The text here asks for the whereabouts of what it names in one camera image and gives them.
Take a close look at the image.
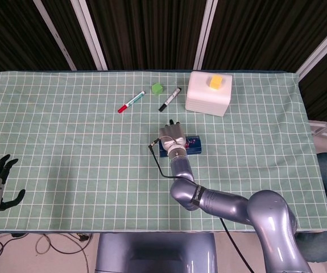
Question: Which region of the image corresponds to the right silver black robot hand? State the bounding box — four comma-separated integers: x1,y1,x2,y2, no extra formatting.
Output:
159,119,187,159

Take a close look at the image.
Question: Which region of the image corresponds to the blue whiteboard eraser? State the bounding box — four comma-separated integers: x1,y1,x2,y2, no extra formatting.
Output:
159,135,203,158

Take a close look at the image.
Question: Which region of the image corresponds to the black cap whiteboard marker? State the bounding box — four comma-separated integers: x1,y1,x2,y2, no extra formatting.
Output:
158,86,182,112

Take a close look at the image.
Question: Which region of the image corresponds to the white ribbed plastic box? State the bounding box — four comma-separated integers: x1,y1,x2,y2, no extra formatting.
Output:
185,71,234,117

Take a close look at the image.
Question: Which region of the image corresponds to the green cube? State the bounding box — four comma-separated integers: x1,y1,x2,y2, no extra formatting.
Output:
151,82,164,96

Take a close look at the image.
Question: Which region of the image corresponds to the red cap whiteboard marker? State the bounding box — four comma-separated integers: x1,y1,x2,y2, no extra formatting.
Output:
117,90,146,114

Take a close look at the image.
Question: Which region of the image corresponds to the yellow block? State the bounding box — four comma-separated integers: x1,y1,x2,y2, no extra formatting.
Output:
208,75,223,90

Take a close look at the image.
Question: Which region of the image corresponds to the green checked tablecloth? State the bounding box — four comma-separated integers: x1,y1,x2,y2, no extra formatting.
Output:
0,70,327,233

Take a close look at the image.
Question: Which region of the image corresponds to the black pleated curtain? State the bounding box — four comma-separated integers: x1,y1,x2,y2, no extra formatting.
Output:
0,0,327,122

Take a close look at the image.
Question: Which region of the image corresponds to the blue-grey robot torso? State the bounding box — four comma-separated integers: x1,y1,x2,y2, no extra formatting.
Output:
94,232,218,273

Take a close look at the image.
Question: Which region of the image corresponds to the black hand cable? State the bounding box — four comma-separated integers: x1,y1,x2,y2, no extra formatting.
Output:
147,137,255,273

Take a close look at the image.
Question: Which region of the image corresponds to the grey floor cable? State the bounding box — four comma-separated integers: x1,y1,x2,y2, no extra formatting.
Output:
34,233,56,254

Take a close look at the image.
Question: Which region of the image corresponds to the black floor cable bundle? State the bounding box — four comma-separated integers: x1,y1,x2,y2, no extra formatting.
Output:
0,232,96,273

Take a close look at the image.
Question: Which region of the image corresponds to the white frame post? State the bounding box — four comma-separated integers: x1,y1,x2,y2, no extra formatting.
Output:
295,19,327,83
193,0,218,71
70,0,109,71
33,0,77,71

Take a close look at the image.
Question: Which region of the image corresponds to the aluminium frame rail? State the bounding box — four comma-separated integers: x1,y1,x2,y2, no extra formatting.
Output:
308,118,327,140

